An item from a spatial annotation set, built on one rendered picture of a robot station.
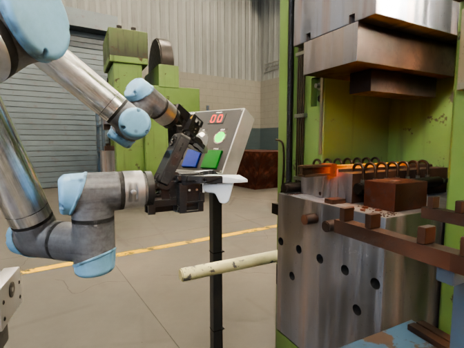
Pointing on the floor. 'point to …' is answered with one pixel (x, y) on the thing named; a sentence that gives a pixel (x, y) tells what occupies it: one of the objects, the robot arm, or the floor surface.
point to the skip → (259, 169)
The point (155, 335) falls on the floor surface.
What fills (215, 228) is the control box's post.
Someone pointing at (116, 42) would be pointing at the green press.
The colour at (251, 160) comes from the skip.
